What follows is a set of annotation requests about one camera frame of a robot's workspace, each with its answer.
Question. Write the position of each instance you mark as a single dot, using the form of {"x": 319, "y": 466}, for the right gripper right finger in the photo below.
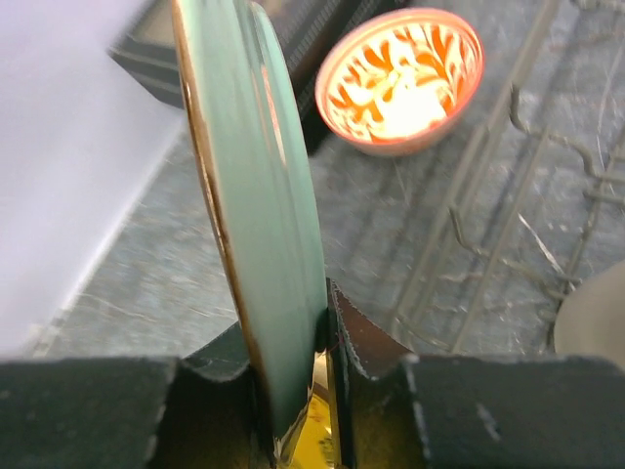
{"x": 391, "y": 408}

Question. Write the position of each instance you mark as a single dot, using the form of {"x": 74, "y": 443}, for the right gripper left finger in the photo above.
{"x": 132, "y": 412}

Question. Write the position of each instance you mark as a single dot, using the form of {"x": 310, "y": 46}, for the yellow patterned plate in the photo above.
{"x": 315, "y": 447}

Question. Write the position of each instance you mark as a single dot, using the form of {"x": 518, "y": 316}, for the beige paper cup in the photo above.
{"x": 590, "y": 321}

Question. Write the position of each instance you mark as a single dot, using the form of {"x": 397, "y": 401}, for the mint green plate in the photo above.
{"x": 255, "y": 172}

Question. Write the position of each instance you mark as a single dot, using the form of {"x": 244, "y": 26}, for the red patterned small bowl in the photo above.
{"x": 400, "y": 82}

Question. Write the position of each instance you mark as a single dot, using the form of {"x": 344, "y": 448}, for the grey wire dish rack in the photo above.
{"x": 536, "y": 202}

